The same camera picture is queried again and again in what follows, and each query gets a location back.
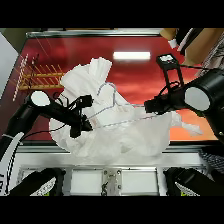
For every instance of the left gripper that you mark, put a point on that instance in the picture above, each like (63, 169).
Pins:
(80, 125)

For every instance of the white long-sleeved shirt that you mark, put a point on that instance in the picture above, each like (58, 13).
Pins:
(123, 140)

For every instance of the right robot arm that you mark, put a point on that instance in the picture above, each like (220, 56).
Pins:
(206, 96)

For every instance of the yellow wooden rack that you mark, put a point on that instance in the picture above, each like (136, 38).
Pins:
(40, 77)

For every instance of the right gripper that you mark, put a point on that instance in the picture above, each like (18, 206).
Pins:
(159, 104)

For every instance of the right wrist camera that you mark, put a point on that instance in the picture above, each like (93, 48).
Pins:
(167, 60)

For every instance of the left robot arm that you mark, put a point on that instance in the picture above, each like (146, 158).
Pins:
(20, 123)

